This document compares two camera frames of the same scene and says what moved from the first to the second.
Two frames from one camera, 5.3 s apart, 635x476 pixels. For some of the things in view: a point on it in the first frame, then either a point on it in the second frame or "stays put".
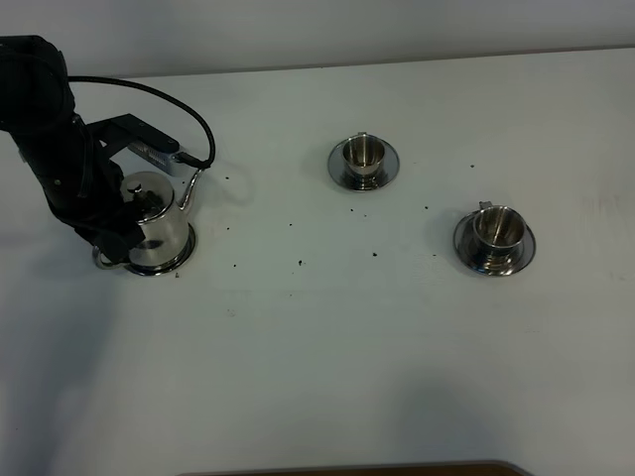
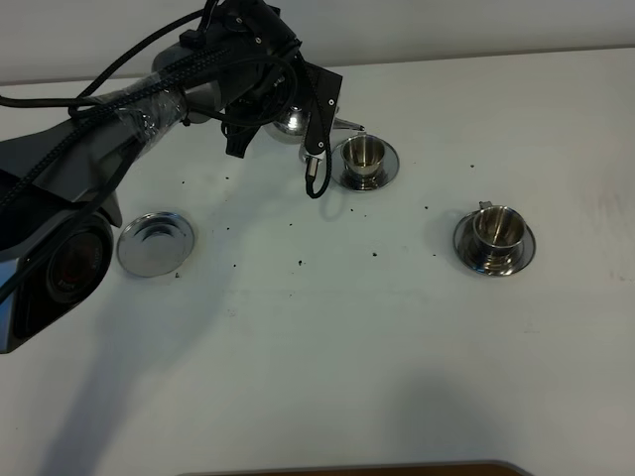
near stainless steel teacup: (499, 230) stays put
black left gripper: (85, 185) to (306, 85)
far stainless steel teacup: (362, 154) stays put
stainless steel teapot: (164, 222) to (291, 125)
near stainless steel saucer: (471, 254) stays put
